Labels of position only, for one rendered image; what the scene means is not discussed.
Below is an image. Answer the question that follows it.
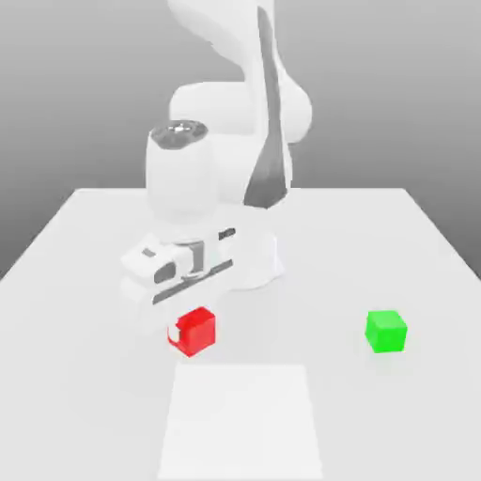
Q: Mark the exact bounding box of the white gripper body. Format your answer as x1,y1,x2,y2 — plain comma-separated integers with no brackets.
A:
121,256,237,325

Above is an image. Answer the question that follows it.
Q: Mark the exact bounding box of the small red cube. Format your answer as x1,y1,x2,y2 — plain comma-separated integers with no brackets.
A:
166,305,218,359

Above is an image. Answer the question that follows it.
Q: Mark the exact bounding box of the small green cube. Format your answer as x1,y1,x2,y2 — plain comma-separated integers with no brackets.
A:
364,309,409,354

